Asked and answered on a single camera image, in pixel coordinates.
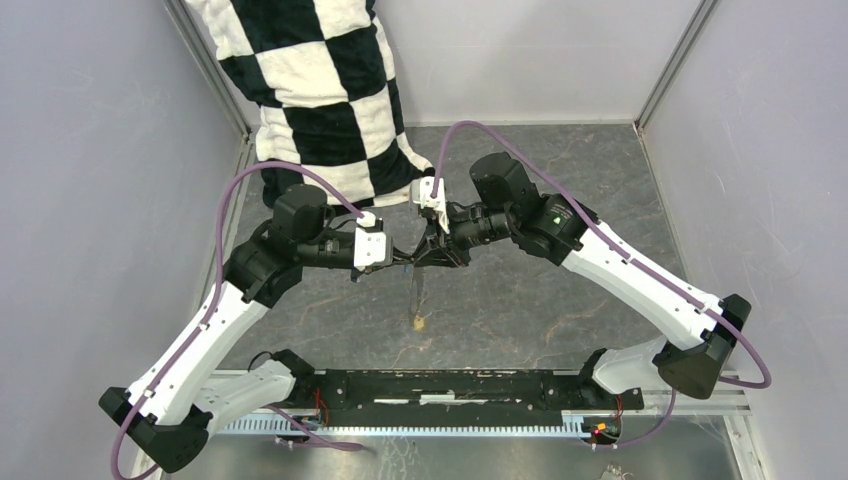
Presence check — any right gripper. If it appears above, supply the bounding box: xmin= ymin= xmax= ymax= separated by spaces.
xmin=412 ymin=201 xmax=516 ymax=270

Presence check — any metal key organizer plate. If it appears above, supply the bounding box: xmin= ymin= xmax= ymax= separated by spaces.
xmin=408 ymin=266 xmax=425 ymax=324

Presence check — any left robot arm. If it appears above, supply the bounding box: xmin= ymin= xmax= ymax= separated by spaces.
xmin=99 ymin=185 xmax=409 ymax=473

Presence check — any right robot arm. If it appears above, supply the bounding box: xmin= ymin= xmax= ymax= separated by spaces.
xmin=410 ymin=153 xmax=751 ymax=408

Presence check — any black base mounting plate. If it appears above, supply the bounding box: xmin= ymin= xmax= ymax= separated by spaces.
xmin=276 ymin=369 xmax=645 ymax=427

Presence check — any black white checkered blanket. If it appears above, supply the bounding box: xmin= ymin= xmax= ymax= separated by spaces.
xmin=192 ymin=1 xmax=435 ymax=212

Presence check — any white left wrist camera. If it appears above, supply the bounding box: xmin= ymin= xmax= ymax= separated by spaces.
xmin=353 ymin=212 xmax=393 ymax=262

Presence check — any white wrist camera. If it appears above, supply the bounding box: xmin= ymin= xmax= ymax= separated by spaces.
xmin=353 ymin=212 xmax=393 ymax=262
xmin=410 ymin=176 xmax=450 ymax=234

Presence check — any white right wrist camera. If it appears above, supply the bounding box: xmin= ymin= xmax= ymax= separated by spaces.
xmin=410 ymin=176 xmax=450 ymax=234

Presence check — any white slotted cable duct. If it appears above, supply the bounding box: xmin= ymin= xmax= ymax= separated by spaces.
xmin=218 ymin=413 xmax=588 ymax=439

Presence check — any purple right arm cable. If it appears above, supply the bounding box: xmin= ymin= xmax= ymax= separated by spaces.
xmin=430 ymin=120 xmax=773 ymax=452

